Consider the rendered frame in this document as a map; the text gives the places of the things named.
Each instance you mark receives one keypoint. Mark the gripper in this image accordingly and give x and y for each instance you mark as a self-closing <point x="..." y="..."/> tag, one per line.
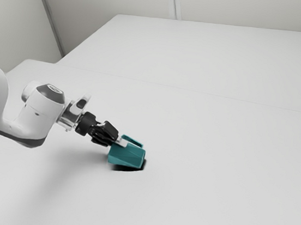
<point x="86" y="124"/>

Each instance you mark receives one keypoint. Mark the teal faceted mug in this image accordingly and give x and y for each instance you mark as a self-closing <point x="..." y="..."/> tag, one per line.
<point x="128" y="155"/>

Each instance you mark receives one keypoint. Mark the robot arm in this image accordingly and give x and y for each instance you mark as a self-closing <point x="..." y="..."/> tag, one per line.
<point x="32" y="114"/>

